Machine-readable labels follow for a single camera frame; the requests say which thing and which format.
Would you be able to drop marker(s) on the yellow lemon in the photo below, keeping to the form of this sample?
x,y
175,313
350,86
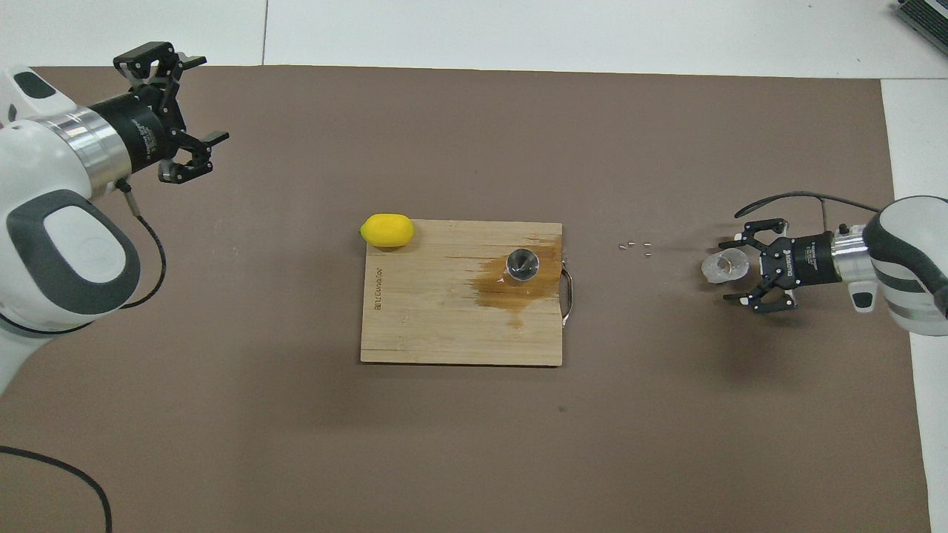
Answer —
x,y
386,230

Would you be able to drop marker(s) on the brown table mat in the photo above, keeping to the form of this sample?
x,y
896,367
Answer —
x,y
296,444

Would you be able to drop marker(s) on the clear plastic cup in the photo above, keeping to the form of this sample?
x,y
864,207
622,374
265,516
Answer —
x,y
722,266

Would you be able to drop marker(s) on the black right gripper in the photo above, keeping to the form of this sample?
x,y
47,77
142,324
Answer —
x,y
803,259

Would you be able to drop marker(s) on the grey ribbed device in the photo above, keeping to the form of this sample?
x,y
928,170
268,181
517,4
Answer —
x,y
926,15

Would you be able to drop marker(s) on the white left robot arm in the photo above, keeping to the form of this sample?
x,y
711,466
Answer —
x,y
37,155

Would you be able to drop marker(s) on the stained wooden cutting board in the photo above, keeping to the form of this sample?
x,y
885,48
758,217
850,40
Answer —
x,y
429,318

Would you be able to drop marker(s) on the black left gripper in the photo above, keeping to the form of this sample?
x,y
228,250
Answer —
x,y
144,126

